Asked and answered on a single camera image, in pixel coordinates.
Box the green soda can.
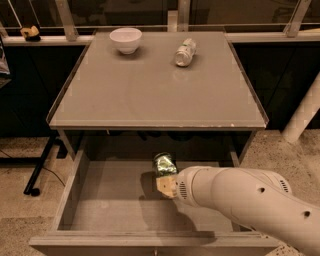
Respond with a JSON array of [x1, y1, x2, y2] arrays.
[[153, 152, 178, 177]]

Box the white window rail frame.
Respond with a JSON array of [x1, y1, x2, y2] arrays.
[[0, 0, 320, 45]]

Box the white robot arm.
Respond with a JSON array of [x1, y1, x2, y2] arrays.
[[153, 152, 320, 256]]

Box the white soda can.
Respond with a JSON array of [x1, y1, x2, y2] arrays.
[[175, 38, 196, 67]]

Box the black metal stand leg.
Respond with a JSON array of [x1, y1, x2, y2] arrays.
[[0, 132, 67, 197]]

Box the grey drawer cabinet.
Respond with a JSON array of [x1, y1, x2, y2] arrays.
[[45, 30, 270, 161]]

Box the small yellow black toy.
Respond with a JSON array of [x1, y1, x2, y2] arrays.
[[20, 26, 41, 41]]

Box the black floor cable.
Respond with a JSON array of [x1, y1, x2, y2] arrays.
[[0, 149, 66, 188]]

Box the open grey top drawer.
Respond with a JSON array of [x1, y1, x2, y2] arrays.
[[29, 132, 278, 256]]

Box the white ceramic bowl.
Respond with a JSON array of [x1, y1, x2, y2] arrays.
[[109, 28, 142, 54]]

